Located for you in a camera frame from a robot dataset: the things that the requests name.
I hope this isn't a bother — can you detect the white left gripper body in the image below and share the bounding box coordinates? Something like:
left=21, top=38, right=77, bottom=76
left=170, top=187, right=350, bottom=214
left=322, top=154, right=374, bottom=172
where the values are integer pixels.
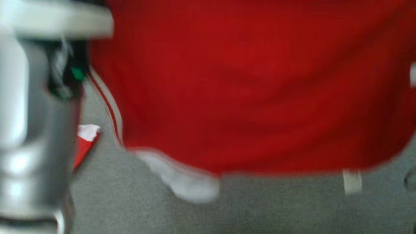
left=0, top=0, right=114, bottom=40

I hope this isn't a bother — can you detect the grey fabric sofa seat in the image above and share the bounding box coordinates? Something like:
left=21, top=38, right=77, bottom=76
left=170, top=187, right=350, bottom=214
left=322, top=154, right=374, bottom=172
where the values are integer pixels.
left=70, top=81, right=416, bottom=234

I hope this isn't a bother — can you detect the red Bulls 23 jersey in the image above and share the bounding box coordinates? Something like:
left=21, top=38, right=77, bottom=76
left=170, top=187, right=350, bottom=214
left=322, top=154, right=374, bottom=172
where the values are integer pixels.
left=73, top=0, right=416, bottom=204

